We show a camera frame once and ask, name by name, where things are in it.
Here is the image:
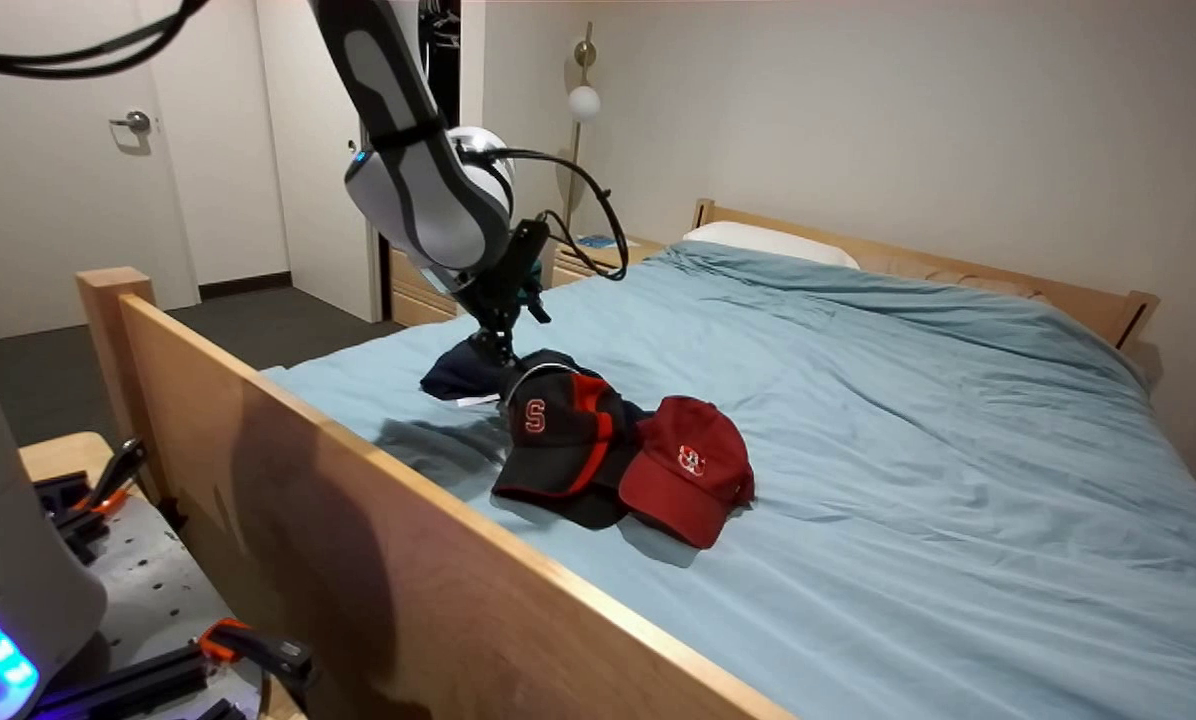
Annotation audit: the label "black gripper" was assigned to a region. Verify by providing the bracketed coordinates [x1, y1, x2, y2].
[452, 217, 558, 371]

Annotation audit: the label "navy cap with white logo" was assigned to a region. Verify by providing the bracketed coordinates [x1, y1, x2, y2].
[416, 336, 513, 402]

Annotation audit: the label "black cap with orange stripes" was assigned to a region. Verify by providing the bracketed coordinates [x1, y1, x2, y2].
[490, 354, 648, 532]

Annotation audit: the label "wooden dresser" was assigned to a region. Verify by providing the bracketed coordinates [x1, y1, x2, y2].
[385, 237, 469, 332]

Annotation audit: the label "wooden nightstand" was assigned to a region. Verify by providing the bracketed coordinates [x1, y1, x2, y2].
[543, 228, 669, 293]

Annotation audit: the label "white pillow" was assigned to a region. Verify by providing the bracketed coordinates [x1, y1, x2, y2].
[681, 217, 864, 274]

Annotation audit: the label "grey perforated mounting plate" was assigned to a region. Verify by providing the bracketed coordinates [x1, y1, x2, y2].
[71, 483, 268, 720]

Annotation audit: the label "light wooden board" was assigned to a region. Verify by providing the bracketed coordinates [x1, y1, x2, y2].
[17, 428, 124, 492]

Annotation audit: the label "white door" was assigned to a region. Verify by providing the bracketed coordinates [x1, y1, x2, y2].
[0, 0, 298, 344]

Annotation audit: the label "light wooden bed frame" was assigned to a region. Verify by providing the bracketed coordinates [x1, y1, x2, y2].
[71, 197, 1161, 720]

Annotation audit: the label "orange handled pliers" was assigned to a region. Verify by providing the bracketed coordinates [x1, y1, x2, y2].
[193, 614, 319, 699]
[52, 431, 158, 538]

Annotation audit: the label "silver door handle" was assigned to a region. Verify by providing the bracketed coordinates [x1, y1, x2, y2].
[104, 103, 158, 143]

